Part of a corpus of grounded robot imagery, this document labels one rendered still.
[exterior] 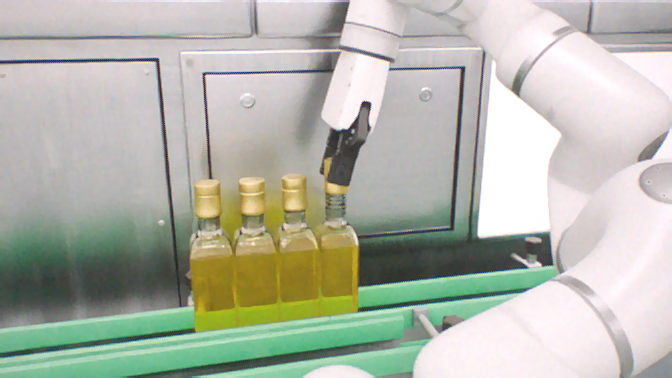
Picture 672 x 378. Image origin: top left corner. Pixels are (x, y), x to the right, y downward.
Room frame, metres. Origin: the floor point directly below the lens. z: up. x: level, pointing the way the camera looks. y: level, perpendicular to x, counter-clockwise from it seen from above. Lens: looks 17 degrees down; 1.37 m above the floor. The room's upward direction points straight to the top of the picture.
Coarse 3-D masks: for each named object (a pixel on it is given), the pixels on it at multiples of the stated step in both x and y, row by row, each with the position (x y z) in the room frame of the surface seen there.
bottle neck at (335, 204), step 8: (328, 200) 0.72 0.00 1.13; (336, 200) 0.71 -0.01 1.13; (344, 200) 0.72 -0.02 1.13; (328, 208) 0.72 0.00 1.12; (336, 208) 0.71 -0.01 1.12; (344, 208) 0.72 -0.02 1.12; (328, 216) 0.72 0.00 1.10; (336, 216) 0.71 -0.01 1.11; (344, 216) 0.72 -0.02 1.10; (336, 224) 0.71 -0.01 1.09
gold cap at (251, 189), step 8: (240, 184) 0.69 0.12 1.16; (248, 184) 0.69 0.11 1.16; (256, 184) 0.69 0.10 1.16; (264, 184) 0.70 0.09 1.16; (240, 192) 0.69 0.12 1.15; (248, 192) 0.69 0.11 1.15; (256, 192) 0.69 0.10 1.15; (264, 192) 0.70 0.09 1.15; (240, 200) 0.69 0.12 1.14; (248, 200) 0.69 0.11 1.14; (256, 200) 0.69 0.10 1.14; (264, 200) 0.70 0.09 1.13; (240, 208) 0.69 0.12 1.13; (248, 208) 0.69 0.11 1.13; (256, 208) 0.69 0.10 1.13; (264, 208) 0.70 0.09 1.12
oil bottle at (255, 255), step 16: (240, 240) 0.68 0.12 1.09; (256, 240) 0.68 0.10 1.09; (272, 240) 0.69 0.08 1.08; (240, 256) 0.67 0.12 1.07; (256, 256) 0.68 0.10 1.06; (272, 256) 0.68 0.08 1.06; (240, 272) 0.67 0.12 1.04; (256, 272) 0.68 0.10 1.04; (272, 272) 0.68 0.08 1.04; (240, 288) 0.67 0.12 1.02; (256, 288) 0.68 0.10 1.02; (272, 288) 0.68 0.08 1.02; (240, 304) 0.67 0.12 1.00; (256, 304) 0.67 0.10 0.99; (272, 304) 0.68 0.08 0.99; (240, 320) 0.67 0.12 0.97; (256, 320) 0.67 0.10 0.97; (272, 320) 0.68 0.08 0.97
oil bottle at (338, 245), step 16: (320, 224) 0.73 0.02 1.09; (320, 240) 0.70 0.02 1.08; (336, 240) 0.70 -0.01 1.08; (352, 240) 0.71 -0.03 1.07; (320, 256) 0.70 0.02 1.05; (336, 256) 0.70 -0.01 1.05; (352, 256) 0.71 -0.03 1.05; (320, 272) 0.70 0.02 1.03; (336, 272) 0.70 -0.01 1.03; (352, 272) 0.71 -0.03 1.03; (320, 288) 0.70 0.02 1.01; (336, 288) 0.70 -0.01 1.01; (352, 288) 0.71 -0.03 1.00; (320, 304) 0.70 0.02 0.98; (336, 304) 0.70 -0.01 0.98; (352, 304) 0.71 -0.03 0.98
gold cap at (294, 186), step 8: (288, 176) 0.72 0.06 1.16; (296, 176) 0.72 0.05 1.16; (304, 176) 0.72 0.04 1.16; (288, 184) 0.70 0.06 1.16; (296, 184) 0.70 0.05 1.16; (304, 184) 0.71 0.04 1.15; (288, 192) 0.70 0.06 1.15; (296, 192) 0.70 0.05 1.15; (304, 192) 0.71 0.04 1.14; (288, 200) 0.70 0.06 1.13; (296, 200) 0.70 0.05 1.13; (304, 200) 0.71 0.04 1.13; (288, 208) 0.70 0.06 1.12; (296, 208) 0.70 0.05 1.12; (304, 208) 0.71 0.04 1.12
